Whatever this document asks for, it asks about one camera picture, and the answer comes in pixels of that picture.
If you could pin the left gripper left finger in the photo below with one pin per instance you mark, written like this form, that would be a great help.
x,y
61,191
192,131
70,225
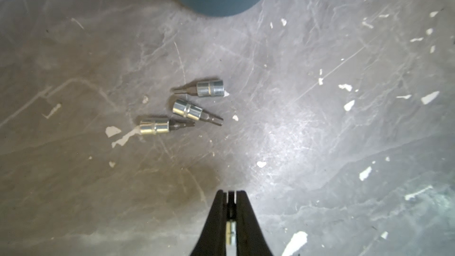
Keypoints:
x,y
212,241

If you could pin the silver bit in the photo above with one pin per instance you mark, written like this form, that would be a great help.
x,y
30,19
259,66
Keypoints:
x,y
212,88
190,111
162,126
231,233

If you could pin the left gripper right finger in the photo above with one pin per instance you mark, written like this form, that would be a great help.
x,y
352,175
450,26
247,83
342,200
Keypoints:
x,y
250,239

